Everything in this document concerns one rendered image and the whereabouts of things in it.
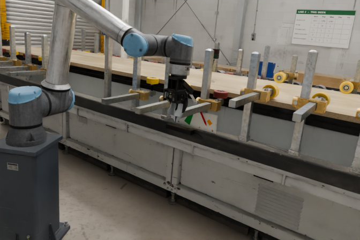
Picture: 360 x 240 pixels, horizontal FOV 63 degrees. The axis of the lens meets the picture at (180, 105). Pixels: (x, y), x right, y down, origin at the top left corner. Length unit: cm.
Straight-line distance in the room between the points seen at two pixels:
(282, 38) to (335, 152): 748
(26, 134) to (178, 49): 87
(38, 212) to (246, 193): 117
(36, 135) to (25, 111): 14
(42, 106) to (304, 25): 786
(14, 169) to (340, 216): 166
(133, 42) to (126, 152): 140
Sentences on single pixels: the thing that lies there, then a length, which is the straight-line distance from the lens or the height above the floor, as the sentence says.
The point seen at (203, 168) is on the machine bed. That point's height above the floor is 35.
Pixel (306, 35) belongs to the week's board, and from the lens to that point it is 878.
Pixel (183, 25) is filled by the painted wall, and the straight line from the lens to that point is 1066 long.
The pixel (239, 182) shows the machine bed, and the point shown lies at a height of 34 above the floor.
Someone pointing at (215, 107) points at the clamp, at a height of 84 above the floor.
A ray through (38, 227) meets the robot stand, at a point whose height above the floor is 17.
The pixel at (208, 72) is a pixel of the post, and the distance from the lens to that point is 155.
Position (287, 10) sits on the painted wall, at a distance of 901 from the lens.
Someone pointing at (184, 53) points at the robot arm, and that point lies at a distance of 122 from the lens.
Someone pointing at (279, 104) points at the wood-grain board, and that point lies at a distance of 160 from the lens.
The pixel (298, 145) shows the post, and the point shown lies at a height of 75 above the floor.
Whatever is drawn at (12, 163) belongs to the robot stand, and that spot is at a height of 52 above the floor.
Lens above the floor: 120
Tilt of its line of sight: 14 degrees down
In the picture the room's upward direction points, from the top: 5 degrees clockwise
